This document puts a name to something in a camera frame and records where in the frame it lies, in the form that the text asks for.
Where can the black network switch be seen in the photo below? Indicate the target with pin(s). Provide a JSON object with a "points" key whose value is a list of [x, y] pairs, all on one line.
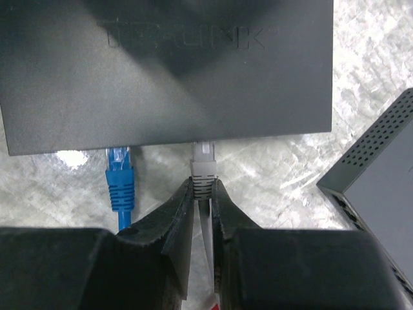
{"points": [[80, 75], [371, 185]]}

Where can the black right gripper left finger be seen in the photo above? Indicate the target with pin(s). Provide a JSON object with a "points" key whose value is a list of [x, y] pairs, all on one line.
{"points": [[145, 266]]}

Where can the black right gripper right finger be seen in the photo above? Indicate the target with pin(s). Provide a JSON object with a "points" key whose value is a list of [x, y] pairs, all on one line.
{"points": [[258, 268]]}

